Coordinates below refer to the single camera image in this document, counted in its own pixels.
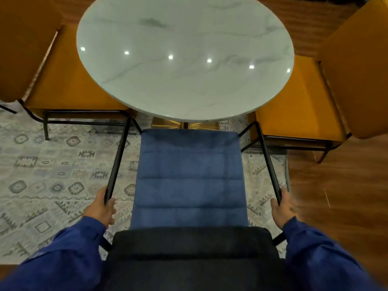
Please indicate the person's right thumb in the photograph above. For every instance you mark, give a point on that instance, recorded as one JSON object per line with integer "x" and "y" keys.
{"x": 274, "y": 204}

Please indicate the person's right forearm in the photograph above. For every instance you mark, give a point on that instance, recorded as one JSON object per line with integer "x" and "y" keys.
{"x": 321, "y": 257}

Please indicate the patterned grey area rug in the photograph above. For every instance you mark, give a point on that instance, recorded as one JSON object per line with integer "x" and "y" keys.
{"x": 54, "y": 175}

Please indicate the gold table base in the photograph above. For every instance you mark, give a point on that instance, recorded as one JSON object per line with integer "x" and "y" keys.
{"x": 186, "y": 123}

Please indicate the blue upholstered armchair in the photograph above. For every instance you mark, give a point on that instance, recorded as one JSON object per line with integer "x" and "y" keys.
{"x": 191, "y": 193}

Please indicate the person's left thumb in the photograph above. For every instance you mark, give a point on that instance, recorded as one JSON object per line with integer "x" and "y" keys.
{"x": 110, "y": 203}

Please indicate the orange upholstered chair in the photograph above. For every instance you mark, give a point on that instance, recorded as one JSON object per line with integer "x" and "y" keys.
{"x": 42, "y": 66}
{"x": 333, "y": 87}

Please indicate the person's left hand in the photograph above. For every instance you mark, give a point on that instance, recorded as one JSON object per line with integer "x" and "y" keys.
{"x": 98, "y": 210}

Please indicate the person's right hand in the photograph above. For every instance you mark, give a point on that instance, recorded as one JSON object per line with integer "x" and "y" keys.
{"x": 282, "y": 212}

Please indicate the person's left forearm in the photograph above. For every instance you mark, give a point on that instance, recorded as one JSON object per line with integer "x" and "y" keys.
{"x": 57, "y": 257}

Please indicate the round white marble table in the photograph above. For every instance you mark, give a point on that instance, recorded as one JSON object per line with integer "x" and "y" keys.
{"x": 185, "y": 54}

